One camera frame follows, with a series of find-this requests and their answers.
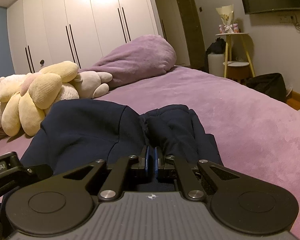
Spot cream flower plush cushion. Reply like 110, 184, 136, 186
0, 61, 79, 137

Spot white plush bunny toy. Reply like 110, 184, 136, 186
0, 68, 113, 139

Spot black bag on bin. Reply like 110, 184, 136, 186
206, 37, 226, 54

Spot pink pillow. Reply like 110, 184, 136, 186
79, 35, 177, 89

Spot wrapped flower bouquet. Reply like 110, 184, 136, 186
216, 4, 239, 34

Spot dark wooden door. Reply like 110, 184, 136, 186
177, 0, 205, 70

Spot pink bed cover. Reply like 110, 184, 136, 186
0, 64, 300, 240

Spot white wardrobe with black handles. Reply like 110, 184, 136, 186
7, 0, 162, 74

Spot yellow legged side table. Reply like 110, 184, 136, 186
216, 33, 256, 83

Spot navy blue zip jacket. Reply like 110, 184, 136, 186
21, 99, 222, 174

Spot white cylindrical bin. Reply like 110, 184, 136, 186
207, 53, 225, 77

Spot black clothes on floor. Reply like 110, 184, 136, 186
246, 73, 286, 103

